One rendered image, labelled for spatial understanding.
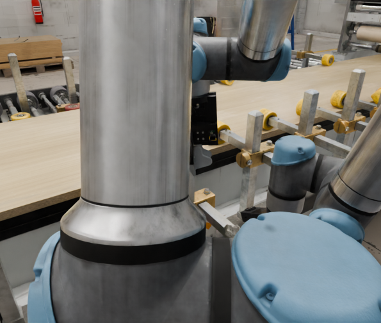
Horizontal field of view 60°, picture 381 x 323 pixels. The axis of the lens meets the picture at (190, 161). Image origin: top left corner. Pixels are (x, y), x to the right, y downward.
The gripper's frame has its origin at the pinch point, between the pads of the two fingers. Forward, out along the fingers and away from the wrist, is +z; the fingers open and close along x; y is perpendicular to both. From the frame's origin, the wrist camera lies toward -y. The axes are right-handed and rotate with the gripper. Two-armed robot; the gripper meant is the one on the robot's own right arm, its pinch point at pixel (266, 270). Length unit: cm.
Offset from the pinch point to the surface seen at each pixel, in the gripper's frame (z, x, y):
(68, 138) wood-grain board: -7, -23, -88
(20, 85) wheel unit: -18, -31, -137
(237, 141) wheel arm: -12.6, 23.5, -40.1
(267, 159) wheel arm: -12.5, 23.5, -25.1
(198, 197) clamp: -4.4, 0.0, -29.3
